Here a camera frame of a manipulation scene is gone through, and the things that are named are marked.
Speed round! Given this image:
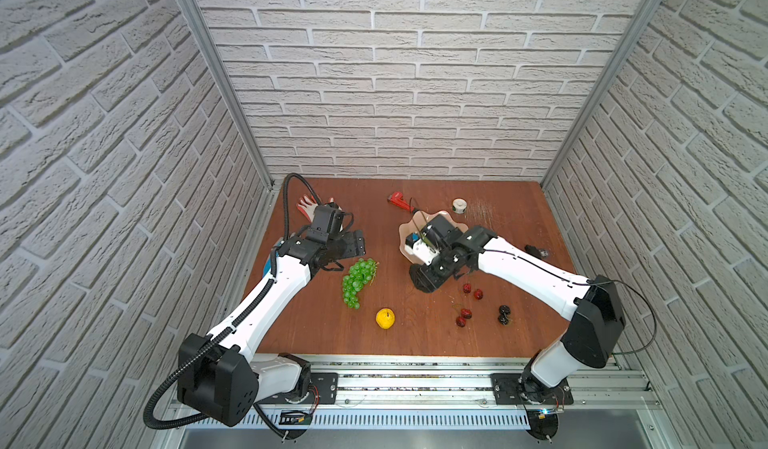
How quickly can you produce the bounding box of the green grape bunch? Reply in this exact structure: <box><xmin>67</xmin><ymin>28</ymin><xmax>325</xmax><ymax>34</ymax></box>
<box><xmin>342</xmin><ymin>258</ymin><xmax>379</xmax><ymax>309</ymax></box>

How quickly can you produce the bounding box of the red cherry pair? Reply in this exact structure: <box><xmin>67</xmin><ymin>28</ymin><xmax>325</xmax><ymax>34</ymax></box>
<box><xmin>462</xmin><ymin>283</ymin><xmax>484</xmax><ymax>300</ymax></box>
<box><xmin>455</xmin><ymin>308</ymin><xmax>473</xmax><ymax>328</ymax></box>

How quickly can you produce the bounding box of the yellow fake pear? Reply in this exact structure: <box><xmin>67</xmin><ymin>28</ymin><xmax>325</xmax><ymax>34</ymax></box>
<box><xmin>375</xmin><ymin>308</ymin><xmax>396</xmax><ymax>330</ymax></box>

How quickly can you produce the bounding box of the black cherry pair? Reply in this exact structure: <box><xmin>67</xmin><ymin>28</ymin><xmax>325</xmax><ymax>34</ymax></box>
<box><xmin>497</xmin><ymin>305</ymin><xmax>511</xmax><ymax>326</ymax></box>

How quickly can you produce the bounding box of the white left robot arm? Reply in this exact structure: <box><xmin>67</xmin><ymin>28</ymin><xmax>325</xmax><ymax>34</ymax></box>
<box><xmin>176</xmin><ymin>230</ymin><xmax>365</xmax><ymax>427</ymax></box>

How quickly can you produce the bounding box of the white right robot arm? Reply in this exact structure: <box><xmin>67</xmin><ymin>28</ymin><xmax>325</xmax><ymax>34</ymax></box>
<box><xmin>402</xmin><ymin>222</ymin><xmax>626</xmax><ymax>401</ymax></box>

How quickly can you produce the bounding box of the pink wavy fruit bowl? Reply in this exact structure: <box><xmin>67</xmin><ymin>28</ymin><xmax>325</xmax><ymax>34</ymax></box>
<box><xmin>398</xmin><ymin>210</ymin><xmax>469</xmax><ymax>265</ymax></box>

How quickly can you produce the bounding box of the blue work glove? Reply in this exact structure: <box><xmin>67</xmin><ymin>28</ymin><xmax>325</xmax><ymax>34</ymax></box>
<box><xmin>272</xmin><ymin>237</ymin><xmax>284</xmax><ymax>259</ymax></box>

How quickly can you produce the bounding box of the red white work glove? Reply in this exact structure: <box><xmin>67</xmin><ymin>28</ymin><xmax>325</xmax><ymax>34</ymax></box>
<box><xmin>296</xmin><ymin>195</ymin><xmax>319</xmax><ymax>222</ymax></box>

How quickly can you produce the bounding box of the white tape roll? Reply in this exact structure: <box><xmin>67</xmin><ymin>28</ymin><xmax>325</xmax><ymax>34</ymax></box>
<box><xmin>452</xmin><ymin>198</ymin><xmax>468</xmax><ymax>214</ymax></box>

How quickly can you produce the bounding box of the red hand tool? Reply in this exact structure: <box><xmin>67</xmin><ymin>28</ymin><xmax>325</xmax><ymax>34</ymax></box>
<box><xmin>387</xmin><ymin>191</ymin><xmax>416</xmax><ymax>214</ymax></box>

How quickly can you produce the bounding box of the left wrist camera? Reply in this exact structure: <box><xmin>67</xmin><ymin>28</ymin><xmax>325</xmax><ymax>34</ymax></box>
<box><xmin>307</xmin><ymin>202</ymin><xmax>345</xmax><ymax>244</ymax></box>

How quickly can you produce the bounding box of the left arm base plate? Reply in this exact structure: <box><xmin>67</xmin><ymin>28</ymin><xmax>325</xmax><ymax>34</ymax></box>
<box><xmin>259</xmin><ymin>371</ymin><xmax>339</xmax><ymax>405</ymax></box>

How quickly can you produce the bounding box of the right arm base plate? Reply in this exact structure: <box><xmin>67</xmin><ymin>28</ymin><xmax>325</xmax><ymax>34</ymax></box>
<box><xmin>490</xmin><ymin>373</ymin><xmax>574</xmax><ymax>406</ymax></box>

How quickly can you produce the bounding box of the aluminium rail frame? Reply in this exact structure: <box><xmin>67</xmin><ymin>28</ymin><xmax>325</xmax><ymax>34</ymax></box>
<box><xmin>154</xmin><ymin>355</ymin><xmax>681</xmax><ymax>448</ymax></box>

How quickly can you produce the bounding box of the silver corner frame post left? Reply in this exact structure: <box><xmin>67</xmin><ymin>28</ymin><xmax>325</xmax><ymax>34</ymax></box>
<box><xmin>177</xmin><ymin>0</ymin><xmax>275</xmax><ymax>189</ymax></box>

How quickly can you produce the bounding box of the silver corner frame post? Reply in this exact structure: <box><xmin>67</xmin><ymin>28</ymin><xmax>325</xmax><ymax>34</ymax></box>
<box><xmin>540</xmin><ymin>0</ymin><xmax>663</xmax><ymax>190</ymax></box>
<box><xmin>177</xmin><ymin>0</ymin><xmax>275</xmax><ymax>189</ymax></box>

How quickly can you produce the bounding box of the silver corner frame post right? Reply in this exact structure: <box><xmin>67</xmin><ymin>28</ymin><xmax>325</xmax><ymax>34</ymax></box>
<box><xmin>540</xmin><ymin>0</ymin><xmax>663</xmax><ymax>190</ymax></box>

